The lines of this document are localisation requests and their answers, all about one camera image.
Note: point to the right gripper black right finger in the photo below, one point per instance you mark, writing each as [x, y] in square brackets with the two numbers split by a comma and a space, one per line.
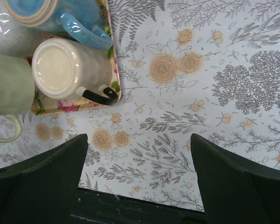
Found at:
[234, 190]

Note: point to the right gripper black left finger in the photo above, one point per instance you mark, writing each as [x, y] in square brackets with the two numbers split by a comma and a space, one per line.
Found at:
[42, 189]

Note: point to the light green ceramic mug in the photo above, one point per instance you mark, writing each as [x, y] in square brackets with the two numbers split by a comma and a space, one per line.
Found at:
[17, 91]

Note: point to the cream mug with black handle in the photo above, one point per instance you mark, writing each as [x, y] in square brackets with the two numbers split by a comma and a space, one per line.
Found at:
[65, 69]

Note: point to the white grey mug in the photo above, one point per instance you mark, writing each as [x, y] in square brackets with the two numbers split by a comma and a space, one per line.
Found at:
[15, 39]

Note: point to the blue glazed mug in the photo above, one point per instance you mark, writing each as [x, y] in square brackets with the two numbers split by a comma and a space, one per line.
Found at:
[83, 20]

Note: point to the floral serving tray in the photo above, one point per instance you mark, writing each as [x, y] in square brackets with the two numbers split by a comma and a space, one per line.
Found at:
[73, 63]

